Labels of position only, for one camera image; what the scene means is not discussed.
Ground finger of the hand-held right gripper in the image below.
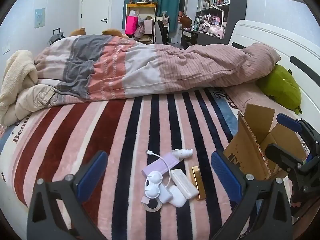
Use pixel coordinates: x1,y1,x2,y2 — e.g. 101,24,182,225
264,142,307,173
276,113,312,140

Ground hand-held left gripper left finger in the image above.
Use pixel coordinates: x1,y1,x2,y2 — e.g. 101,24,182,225
27,151,109,240

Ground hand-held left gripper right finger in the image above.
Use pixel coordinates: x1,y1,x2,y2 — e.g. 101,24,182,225
211,151,293,240

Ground gold bar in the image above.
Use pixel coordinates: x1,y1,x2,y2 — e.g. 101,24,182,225
189,166,206,201

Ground brown cardboard box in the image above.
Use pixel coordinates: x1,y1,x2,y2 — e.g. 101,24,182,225
223,103,308,181

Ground white rectangular case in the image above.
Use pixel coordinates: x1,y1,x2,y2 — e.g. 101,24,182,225
170,169,199,199

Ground white pump bottle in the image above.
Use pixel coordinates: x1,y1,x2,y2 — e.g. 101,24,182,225
171,148,193,161

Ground white earbuds case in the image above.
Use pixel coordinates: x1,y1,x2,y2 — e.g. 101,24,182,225
168,185,187,208

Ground white eye-shaped gadget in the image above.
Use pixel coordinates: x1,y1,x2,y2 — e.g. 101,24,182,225
144,171,164,198

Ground white cable adapter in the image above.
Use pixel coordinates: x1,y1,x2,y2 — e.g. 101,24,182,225
146,150,172,188

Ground white charger block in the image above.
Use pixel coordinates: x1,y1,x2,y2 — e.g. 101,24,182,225
157,184,173,204

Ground purple rectangular box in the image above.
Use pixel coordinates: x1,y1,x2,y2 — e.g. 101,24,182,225
141,154,184,178

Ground clear tape roll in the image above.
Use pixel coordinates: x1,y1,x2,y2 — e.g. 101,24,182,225
141,196,163,212

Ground green plush toy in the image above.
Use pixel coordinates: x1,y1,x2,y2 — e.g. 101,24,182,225
257,64,303,115

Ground pink pillow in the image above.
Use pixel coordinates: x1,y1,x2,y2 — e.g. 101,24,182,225
222,82,298,117

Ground striped plush blanket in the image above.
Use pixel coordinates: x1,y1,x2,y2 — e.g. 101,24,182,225
0,87,297,240

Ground white headboard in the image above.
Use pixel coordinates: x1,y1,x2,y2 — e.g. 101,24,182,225
228,20,320,143

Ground pink grey patchwork duvet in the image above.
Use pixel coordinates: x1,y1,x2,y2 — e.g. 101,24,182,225
34,34,282,103

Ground dark desk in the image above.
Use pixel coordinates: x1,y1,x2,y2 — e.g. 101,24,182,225
178,27,226,49

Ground cream fleece blanket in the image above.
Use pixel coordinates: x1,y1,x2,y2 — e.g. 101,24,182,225
0,50,38,127

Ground grey bookshelf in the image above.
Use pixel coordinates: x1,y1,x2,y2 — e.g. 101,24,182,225
194,0,241,40

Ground brown round ornament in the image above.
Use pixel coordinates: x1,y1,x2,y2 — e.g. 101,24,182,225
181,16,193,29

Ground grey suitcase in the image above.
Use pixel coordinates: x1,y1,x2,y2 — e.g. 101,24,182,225
48,28,66,46

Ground brown plush toy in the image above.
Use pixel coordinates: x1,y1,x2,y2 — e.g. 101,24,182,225
101,28,130,39
69,28,87,37

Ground desk chair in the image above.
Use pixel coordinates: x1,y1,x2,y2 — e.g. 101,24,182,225
154,16,171,45

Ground pink gift bag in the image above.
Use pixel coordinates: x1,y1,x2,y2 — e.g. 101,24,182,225
125,15,139,36

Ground white door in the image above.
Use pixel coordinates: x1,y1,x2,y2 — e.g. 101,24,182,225
80,0,112,37

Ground yellow shelf unit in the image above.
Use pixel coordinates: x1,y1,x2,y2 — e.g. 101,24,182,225
125,2,158,43

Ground wall poster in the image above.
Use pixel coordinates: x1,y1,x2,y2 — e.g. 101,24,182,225
34,8,46,28

